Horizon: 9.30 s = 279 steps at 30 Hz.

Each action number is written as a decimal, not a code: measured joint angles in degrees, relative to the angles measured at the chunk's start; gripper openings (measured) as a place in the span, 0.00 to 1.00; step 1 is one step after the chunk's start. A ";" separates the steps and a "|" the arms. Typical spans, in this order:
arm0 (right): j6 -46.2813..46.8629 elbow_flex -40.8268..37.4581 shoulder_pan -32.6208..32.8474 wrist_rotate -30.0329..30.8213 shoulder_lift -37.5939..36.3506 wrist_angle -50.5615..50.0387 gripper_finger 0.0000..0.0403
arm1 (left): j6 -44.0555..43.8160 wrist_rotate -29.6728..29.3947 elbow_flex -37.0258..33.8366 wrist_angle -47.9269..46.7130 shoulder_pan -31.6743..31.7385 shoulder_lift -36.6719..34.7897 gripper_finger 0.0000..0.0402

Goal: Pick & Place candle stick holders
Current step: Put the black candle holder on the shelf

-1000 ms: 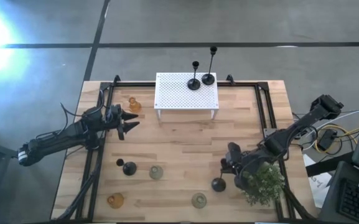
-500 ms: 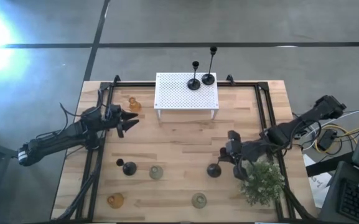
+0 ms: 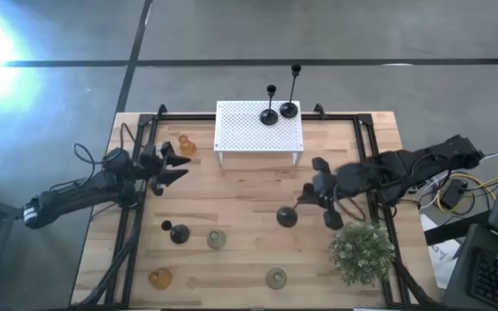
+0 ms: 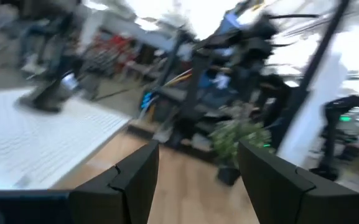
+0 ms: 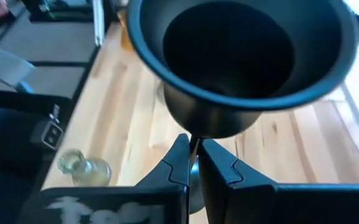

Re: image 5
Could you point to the clear ribbed glass candle holder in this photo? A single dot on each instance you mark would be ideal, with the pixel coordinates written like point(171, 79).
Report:
point(89, 172)

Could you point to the grey flat panel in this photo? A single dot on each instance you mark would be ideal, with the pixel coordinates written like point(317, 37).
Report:
point(2, 65)

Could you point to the black floor equipment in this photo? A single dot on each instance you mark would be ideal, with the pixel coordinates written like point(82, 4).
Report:
point(58, 17)

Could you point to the dark blue seat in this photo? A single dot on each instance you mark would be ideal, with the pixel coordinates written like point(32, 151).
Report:
point(5, 155)

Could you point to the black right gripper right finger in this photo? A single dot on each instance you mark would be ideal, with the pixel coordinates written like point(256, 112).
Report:
point(219, 174)

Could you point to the short black candlestick holder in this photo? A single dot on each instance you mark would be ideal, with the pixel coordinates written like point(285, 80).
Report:
point(229, 46)

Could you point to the white post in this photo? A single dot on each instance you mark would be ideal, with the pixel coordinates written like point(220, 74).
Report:
point(99, 25)

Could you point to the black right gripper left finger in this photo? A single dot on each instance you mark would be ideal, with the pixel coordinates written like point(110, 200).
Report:
point(176, 168)

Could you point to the small grey camera box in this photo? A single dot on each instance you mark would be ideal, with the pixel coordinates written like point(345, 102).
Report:
point(50, 135)

